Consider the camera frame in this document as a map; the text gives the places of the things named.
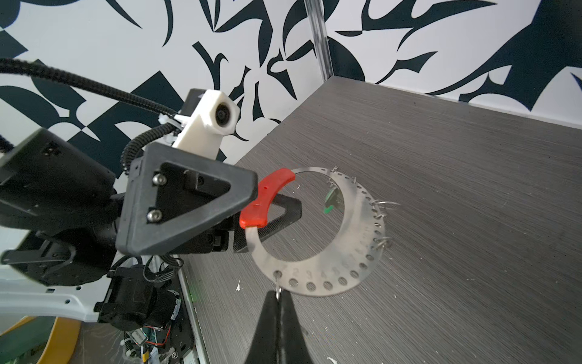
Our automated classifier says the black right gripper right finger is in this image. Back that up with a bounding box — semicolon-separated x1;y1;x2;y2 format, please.
278;291;313;364

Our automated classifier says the yellow plastic bin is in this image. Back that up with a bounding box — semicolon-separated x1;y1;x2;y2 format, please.
1;316;81;364

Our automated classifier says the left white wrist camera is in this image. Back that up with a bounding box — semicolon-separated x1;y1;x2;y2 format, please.
172;89;240;160

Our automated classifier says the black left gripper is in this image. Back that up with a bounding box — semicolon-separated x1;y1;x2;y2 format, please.
1;128;258;287

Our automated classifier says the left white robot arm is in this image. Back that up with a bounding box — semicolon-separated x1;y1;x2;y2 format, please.
1;59;268;345

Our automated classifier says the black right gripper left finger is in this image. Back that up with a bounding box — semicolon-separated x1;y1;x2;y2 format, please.
245;291;280;364

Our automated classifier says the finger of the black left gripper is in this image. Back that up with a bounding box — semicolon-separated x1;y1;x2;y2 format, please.
233;194;303;253

